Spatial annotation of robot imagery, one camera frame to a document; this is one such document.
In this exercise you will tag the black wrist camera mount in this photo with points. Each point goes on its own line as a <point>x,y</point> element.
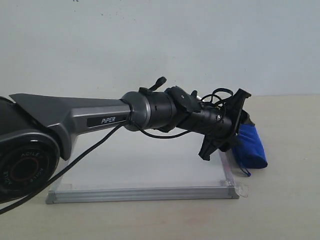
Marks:
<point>183,101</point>

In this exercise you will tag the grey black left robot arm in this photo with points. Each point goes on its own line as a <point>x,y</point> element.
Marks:
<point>37,131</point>

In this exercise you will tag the blue cloth eraser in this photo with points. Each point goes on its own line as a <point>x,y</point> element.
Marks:
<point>250,152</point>

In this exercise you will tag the white board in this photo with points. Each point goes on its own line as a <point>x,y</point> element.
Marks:
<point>132,167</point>

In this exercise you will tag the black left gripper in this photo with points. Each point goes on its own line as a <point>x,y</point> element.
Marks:
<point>230,105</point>

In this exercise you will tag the clear tape front right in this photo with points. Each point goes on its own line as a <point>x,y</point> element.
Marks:
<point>235,190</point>

